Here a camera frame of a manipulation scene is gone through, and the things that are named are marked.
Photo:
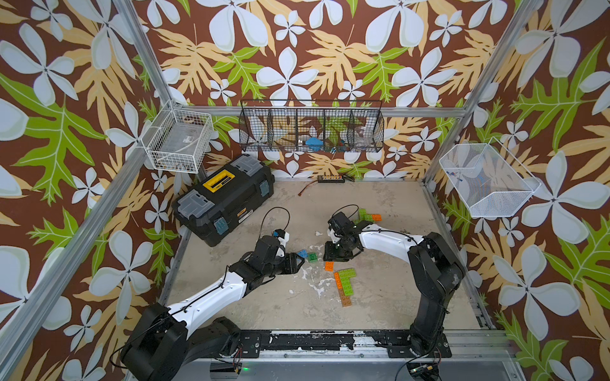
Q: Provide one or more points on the lime lego brick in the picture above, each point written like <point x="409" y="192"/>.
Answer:
<point x="347" y="273"/>
<point x="363" y="215"/>
<point x="347" y="286"/>

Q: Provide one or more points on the dark green square lego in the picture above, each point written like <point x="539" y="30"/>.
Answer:
<point x="312" y="257"/>

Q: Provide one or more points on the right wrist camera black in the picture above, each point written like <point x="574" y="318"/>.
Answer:
<point x="340" y="224"/>

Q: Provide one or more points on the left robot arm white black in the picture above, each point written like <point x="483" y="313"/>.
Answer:
<point x="168" y="337"/>

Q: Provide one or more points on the black wire basket centre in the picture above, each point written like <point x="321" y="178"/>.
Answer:
<point x="311" y="125"/>

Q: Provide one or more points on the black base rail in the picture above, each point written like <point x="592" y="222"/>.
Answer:
<point x="249" y="344"/>

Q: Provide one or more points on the white wire basket left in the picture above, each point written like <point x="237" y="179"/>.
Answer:
<point x="177" y="140"/>

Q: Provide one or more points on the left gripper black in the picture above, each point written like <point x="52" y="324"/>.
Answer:
<point x="291" y="265"/>

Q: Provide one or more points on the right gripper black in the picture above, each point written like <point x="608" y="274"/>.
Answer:
<point x="328" y="254"/>

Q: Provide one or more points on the black toolbox yellow handle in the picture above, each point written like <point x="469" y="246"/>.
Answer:
<point x="218" y="205"/>

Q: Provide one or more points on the white wire basket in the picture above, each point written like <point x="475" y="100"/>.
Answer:
<point x="489" y="179"/>
<point x="177" y="140"/>

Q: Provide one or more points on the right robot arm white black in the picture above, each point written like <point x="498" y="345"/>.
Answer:
<point x="436" y="270"/>

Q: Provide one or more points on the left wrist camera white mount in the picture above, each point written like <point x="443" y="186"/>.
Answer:
<point x="282" y="236"/>

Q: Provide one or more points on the white wire basket right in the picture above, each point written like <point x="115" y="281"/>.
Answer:
<point x="489" y="179"/>

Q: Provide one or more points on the tan lego brick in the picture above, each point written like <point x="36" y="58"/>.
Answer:
<point x="345" y="300"/>

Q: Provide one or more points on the black power strip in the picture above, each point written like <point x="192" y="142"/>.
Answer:
<point x="329" y="179"/>

